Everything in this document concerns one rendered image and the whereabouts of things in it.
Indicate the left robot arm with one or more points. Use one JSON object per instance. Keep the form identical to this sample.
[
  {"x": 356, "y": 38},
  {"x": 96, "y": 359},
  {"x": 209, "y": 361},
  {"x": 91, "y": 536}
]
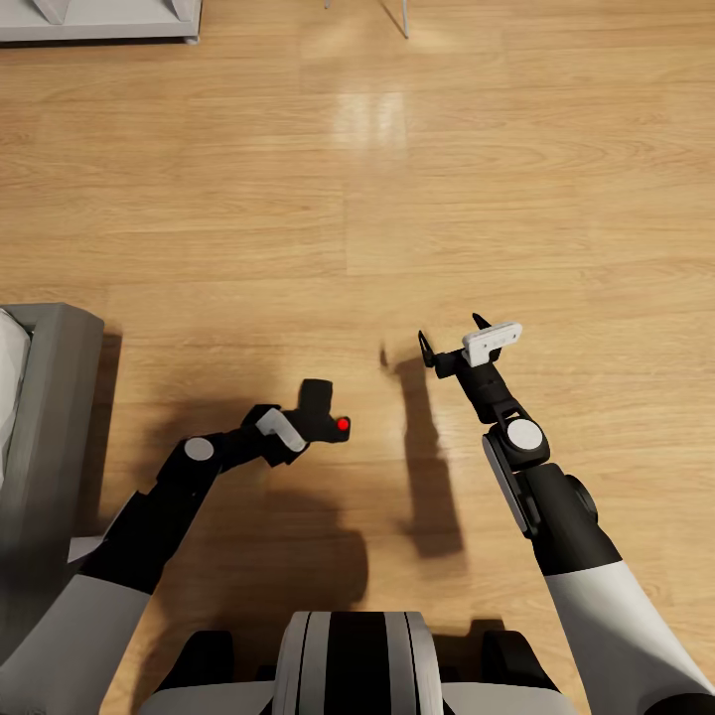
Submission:
[{"x": 67, "y": 662}]

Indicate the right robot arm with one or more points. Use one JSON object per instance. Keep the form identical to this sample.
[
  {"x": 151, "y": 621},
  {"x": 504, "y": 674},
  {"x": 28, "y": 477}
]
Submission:
[{"x": 628, "y": 659}]

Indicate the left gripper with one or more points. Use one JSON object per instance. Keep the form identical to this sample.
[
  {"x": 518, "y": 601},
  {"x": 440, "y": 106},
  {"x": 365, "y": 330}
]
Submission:
[{"x": 270, "y": 446}]

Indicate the bed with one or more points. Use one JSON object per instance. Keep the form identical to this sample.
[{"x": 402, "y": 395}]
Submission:
[{"x": 49, "y": 356}]

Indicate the robot trunk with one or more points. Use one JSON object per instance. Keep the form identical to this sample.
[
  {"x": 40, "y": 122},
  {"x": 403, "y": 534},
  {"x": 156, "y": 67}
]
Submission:
[{"x": 357, "y": 663}]

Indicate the digital camera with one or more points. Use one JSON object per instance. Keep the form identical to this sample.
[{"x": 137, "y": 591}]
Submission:
[{"x": 312, "y": 419}]

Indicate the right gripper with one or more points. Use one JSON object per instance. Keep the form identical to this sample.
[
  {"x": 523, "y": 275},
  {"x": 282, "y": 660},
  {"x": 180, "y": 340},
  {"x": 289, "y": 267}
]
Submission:
[{"x": 471, "y": 378}]

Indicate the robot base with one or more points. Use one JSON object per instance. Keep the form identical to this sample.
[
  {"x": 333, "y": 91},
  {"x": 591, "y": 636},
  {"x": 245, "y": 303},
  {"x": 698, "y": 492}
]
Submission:
[{"x": 514, "y": 682}]

